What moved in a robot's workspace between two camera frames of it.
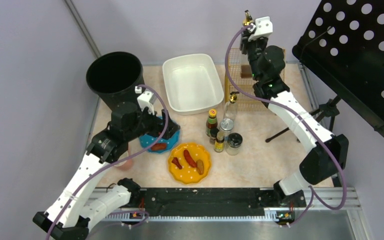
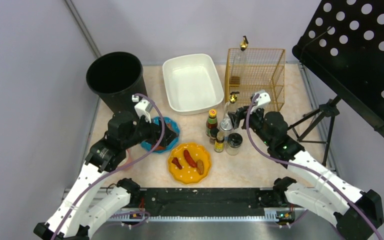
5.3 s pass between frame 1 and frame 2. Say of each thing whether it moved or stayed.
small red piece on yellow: stayed
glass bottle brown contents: moved
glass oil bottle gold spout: stayed
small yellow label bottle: stayed
